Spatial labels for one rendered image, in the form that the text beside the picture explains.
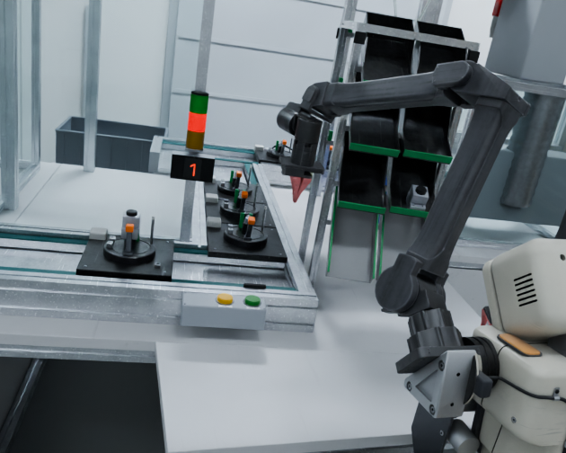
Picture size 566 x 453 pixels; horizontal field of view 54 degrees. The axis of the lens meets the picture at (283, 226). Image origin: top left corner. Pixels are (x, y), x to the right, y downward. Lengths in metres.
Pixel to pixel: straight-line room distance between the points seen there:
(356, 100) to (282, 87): 3.97
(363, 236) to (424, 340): 0.77
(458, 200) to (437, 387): 0.30
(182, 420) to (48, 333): 0.43
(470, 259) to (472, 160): 1.45
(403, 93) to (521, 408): 0.59
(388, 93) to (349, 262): 0.61
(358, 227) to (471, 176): 0.73
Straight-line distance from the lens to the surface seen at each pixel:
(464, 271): 2.42
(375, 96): 1.17
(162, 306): 1.47
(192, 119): 1.58
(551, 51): 2.51
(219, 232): 1.81
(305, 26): 5.17
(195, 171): 1.61
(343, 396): 1.35
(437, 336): 0.91
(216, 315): 1.40
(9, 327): 1.49
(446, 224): 0.96
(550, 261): 0.94
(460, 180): 0.97
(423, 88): 1.10
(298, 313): 1.51
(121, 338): 1.44
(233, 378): 1.33
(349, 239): 1.63
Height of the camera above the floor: 1.64
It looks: 20 degrees down
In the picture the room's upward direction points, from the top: 10 degrees clockwise
